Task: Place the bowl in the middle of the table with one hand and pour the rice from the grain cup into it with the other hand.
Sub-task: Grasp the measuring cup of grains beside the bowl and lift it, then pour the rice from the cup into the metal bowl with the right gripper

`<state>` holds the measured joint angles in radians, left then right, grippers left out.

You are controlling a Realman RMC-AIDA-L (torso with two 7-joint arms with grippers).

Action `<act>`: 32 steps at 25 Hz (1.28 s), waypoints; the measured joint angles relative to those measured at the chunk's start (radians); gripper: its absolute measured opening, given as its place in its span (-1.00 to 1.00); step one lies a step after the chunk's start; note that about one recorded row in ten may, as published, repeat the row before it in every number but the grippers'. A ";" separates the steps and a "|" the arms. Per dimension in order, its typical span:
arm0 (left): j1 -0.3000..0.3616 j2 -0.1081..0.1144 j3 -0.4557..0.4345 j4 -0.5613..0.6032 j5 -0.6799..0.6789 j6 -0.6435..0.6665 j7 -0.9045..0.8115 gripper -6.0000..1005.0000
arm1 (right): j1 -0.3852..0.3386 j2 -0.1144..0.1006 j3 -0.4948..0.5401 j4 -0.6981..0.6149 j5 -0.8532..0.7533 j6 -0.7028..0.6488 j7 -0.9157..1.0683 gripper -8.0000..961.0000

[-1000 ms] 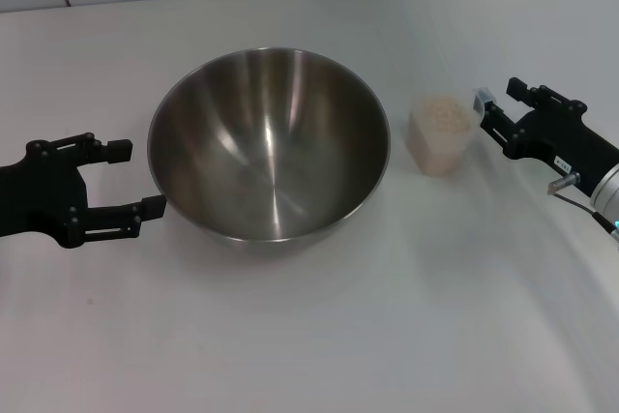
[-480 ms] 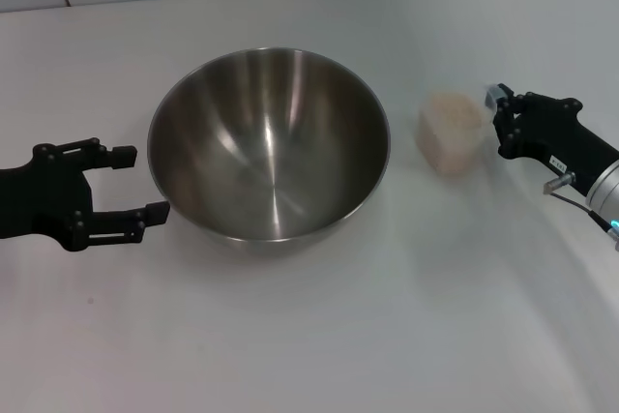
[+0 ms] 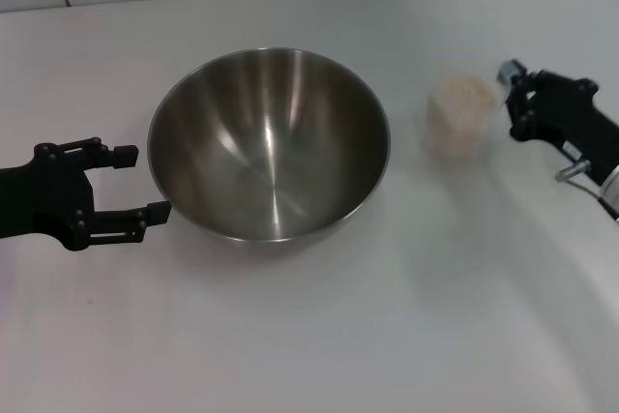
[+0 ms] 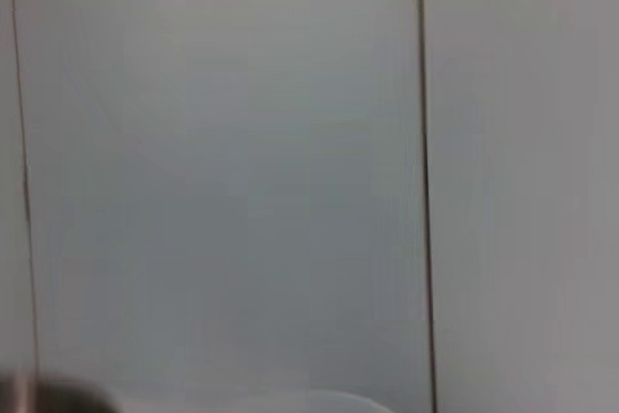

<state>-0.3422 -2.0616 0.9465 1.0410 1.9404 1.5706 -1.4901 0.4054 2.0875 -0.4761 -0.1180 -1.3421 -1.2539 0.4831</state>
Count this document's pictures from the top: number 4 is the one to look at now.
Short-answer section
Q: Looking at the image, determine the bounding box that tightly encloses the stainless steel mixing bowl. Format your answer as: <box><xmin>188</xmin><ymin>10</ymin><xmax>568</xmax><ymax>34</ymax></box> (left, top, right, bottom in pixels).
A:
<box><xmin>0</xmin><ymin>368</ymin><xmax>120</xmax><ymax>413</ymax></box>

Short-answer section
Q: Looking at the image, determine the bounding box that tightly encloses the clear plastic cup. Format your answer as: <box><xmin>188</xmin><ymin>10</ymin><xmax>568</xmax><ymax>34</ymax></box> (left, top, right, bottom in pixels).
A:
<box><xmin>304</xmin><ymin>387</ymin><xmax>396</xmax><ymax>413</ymax></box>

